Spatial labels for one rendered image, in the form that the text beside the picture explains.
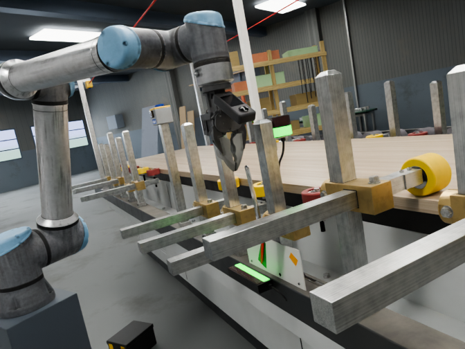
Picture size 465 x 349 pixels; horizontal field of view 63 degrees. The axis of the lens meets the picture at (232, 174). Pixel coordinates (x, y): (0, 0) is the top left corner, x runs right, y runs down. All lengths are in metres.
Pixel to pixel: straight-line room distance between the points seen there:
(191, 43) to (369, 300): 0.72
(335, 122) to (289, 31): 10.21
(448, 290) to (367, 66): 9.25
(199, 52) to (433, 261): 0.67
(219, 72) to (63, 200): 0.86
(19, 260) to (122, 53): 0.89
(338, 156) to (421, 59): 9.10
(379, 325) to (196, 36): 0.71
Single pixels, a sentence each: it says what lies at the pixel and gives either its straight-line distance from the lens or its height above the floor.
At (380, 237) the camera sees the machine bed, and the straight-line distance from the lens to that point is 1.03.
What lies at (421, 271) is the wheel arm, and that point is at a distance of 0.43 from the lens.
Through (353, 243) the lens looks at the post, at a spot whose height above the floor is 0.85.
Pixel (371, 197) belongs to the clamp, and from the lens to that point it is 0.68.
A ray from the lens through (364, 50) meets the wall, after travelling 10.10.
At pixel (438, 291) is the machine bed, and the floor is 0.67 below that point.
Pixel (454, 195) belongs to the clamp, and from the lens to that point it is 0.59.
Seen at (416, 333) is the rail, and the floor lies 0.70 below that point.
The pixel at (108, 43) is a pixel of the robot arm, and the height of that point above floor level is 1.33.
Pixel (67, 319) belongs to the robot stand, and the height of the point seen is 0.53.
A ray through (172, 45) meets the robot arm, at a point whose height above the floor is 1.32.
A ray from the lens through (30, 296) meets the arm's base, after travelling 1.55.
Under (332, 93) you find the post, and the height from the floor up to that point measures 1.13.
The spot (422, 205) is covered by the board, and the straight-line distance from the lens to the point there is 0.84.
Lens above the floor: 1.13
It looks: 9 degrees down
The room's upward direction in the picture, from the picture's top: 11 degrees counter-clockwise
